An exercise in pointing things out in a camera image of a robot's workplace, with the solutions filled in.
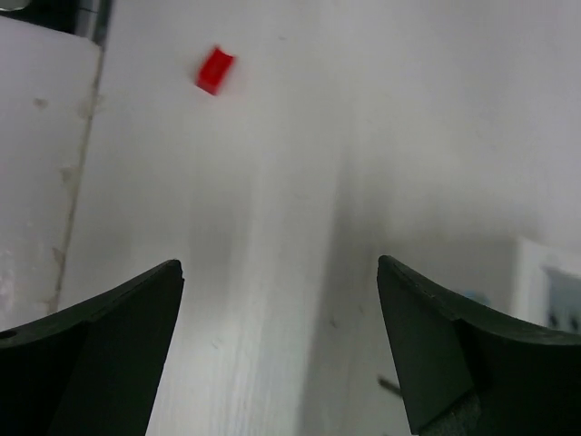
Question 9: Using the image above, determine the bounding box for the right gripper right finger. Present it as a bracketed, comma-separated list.
[377, 255, 580, 435]

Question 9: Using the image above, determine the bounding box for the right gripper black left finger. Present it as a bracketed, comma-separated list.
[1, 260, 184, 435]

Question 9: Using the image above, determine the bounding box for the small red lego piece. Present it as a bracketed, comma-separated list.
[195, 45, 237, 95]

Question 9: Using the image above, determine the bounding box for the white two-compartment container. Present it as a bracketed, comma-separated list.
[510, 238, 580, 334]

